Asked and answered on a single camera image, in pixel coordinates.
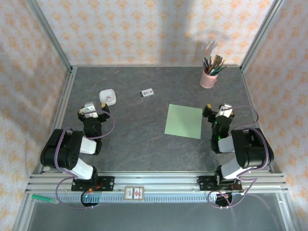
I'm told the aluminium back rail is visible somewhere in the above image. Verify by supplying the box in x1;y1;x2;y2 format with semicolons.
71;64;243;68

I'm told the white square clock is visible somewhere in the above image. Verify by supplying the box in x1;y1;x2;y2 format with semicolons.
99;89;117;107

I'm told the small black white card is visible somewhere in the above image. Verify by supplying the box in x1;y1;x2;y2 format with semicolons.
139;89;155;99

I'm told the purple cable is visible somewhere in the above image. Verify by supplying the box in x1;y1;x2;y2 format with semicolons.
208;104;272;210
54;109;116;210

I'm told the aluminium frame post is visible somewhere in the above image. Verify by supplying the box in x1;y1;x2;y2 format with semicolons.
26;0;74;73
240;0;287;72

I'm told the aluminium mounting rail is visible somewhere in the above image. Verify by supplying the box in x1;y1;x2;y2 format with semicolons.
25;171;289;194

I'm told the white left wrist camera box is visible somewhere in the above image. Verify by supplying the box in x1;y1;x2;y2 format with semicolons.
81;102;99;118

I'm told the light green paper sheet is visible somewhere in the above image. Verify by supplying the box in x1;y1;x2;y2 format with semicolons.
164;103;203;140

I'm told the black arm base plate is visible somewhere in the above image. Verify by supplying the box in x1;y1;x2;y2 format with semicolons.
71;176;115;192
197;175;243;192

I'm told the grey slotted cable duct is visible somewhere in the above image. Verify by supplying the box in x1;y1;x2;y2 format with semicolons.
57;193;245;203

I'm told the aluminium side rail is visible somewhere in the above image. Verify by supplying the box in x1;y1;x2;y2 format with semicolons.
240;67;276;174
39;67;78;174

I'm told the pink metal pencil bucket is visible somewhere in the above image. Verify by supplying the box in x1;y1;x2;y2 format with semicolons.
199;69;219;89

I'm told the wooden ruler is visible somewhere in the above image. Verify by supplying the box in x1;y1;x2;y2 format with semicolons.
211;54;223;72

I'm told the printed label sticker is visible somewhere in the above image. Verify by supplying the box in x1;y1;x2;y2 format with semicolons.
123;186;145;201

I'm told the red black power wire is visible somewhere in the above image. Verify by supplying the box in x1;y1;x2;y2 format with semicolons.
86;181;104;193
226;182;242;193

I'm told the green marker pen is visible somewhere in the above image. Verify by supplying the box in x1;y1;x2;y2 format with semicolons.
31;194;60;205

